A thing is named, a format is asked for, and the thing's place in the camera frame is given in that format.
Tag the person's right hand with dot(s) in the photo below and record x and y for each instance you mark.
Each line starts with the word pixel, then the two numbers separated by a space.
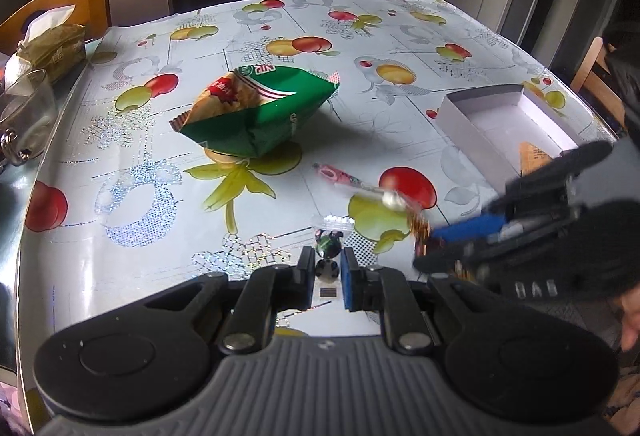
pixel 630 303

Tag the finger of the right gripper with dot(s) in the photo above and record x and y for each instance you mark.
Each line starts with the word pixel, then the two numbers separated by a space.
pixel 471 228
pixel 466 255

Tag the fruit-pattern tablecloth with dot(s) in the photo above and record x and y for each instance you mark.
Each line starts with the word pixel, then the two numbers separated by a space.
pixel 123 206

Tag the small black green candy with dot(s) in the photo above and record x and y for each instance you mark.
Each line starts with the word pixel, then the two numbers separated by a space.
pixel 329 235

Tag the glass bowl with handle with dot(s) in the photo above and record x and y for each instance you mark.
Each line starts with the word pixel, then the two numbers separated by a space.
pixel 28 115

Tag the pink clear lollipop packet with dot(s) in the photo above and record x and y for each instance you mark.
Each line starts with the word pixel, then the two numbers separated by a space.
pixel 391 199

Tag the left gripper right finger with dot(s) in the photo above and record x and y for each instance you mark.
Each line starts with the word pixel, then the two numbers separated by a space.
pixel 387 292

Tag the tissue pack in gold wrapper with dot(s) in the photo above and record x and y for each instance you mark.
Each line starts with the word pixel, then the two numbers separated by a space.
pixel 53 43

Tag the white cardboard box tray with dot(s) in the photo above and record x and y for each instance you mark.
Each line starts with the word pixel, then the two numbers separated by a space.
pixel 488 124

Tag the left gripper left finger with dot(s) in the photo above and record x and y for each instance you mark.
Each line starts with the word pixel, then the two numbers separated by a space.
pixel 252 305

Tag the green shrimp chips bag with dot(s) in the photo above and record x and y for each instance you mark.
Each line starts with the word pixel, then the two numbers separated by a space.
pixel 254 108

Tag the wooden chair at right side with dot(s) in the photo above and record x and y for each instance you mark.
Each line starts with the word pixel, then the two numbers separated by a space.
pixel 593 82

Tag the wooden chair at left side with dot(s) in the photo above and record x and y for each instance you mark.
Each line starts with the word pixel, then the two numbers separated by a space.
pixel 93 15

